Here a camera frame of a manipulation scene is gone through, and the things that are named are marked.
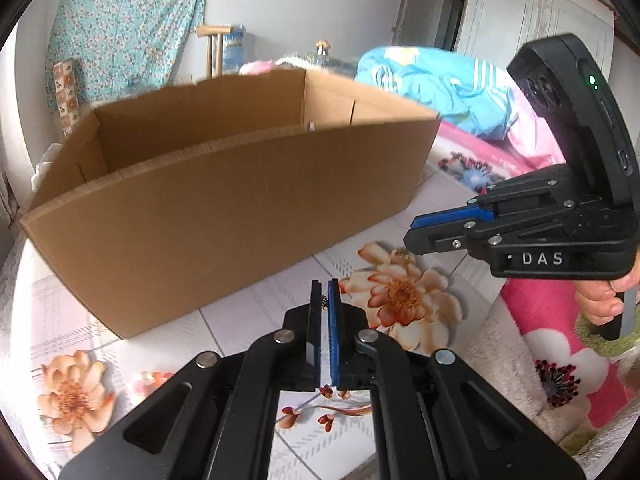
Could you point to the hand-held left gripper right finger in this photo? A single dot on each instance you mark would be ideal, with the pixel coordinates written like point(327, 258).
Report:
point(334, 340)

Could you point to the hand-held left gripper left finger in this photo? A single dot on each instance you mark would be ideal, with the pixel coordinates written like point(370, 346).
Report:
point(316, 340)

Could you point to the white plastic bag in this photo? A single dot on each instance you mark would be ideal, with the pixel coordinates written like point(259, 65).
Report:
point(46, 165)

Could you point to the small mushroom figurine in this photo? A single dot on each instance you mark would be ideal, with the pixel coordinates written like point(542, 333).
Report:
point(323, 50)

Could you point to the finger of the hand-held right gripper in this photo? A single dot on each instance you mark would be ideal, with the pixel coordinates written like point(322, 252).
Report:
point(435, 242)
point(450, 215)

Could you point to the blue cartoon quilt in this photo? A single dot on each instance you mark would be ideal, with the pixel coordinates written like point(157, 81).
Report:
point(425, 85)

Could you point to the pink floral fleece blanket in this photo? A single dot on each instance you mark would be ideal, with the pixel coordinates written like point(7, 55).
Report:
point(540, 310)

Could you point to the patterned rolled mat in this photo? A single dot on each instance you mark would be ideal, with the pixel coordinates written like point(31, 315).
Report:
point(66, 100)

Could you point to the lace covered pillow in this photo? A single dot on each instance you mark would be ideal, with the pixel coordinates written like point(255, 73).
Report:
point(300, 62)

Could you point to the wooden chair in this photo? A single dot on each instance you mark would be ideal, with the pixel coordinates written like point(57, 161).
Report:
point(215, 50)

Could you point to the gold abacus charm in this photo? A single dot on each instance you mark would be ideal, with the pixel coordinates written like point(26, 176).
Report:
point(324, 302)

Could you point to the brown cardboard box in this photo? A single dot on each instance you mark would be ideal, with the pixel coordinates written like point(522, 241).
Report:
point(200, 220)

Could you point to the white wardrobe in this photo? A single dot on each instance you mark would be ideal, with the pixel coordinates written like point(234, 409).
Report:
point(500, 20)

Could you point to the person's right hand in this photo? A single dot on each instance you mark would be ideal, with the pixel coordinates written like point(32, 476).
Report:
point(595, 305)

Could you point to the blue water bottle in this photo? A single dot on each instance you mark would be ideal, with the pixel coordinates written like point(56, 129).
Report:
point(235, 47)

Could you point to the teal floral wall cloth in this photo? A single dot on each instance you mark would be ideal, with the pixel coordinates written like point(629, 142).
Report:
point(125, 25)

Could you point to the floral plastic tablecloth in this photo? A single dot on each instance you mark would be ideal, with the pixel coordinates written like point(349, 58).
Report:
point(240, 310)

